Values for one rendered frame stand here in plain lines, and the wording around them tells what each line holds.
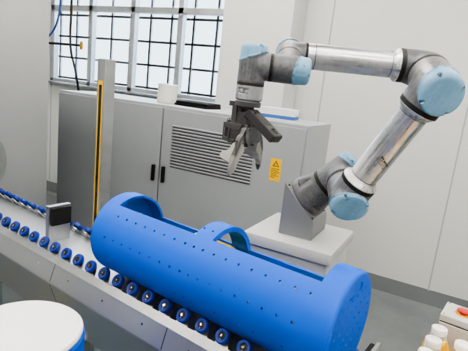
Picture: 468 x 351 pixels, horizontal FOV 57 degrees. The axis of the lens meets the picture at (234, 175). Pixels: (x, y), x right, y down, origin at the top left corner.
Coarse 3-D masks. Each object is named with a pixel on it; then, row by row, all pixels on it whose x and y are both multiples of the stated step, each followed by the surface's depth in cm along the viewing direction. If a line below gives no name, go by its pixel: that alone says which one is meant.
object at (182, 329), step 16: (0, 224) 192; (16, 240) 181; (48, 256) 168; (80, 272) 157; (112, 288) 148; (128, 304) 141; (144, 304) 139; (160, 320) 134; (176, 320) 131; (192, 336) 126
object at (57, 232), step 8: (48, 208) 177; (56, 208) 178; (64, 208) 181; (48, 216) 178; (56, 216) 179; (64, 216) 182; (48, 224) 178; (56, 224) 179; (64, 224) 184; (48, 232) 179; (56, 232) 182; (64, 232) 185; (56, 240) 183
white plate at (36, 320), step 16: (16, 304) 112; (32, 304) 113; (48, 304) 114; (0, 320) 105; (16, 320) 105; (32, 320) 106; (48, 320) 107; (64, 320) 108; (80, 320) 108; (0, 336) 99; (16, 336) 99; (32, 336) 100; (48, 336) 101; (64, 336) 101; (80, 336) 103
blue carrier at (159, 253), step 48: (96, 240) 145; (144, 240) 133; (192, 240) 125; (240, 240) 140; (192, 288) 121; (240, 288) 112; (288, 288) 106; (336, 288) 102; (288, 336) 103; (336, 336) 101
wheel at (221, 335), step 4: (220, 328) 122; (224, 328) 122; (216, 332) 122; (220, 332) 121; (224, 332) 121; (228, 332) 121; (216, 336) 121; (220, 336) 121; (224, 336) 120; (228, 336) 120; (216, 340) 121; (220, 340) 120; (224, 340) 120; (228, 340) 120; (220, 344) 120; (224, 344) 120
